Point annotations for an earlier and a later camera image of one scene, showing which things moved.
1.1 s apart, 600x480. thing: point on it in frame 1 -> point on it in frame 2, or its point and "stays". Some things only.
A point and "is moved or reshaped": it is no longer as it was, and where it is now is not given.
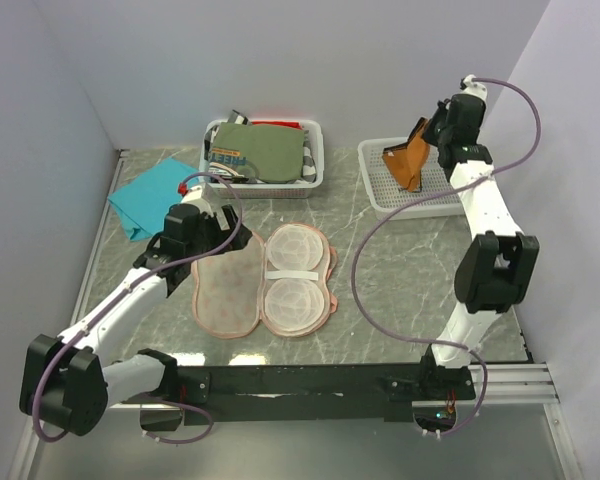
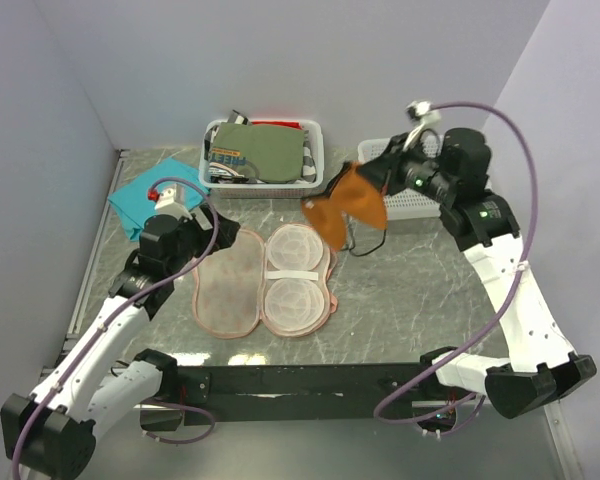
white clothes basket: [292, 190] stays
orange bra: [407, 158] is moved or reshaped
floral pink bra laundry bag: [281, 285] stays
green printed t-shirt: [275, 152] stays
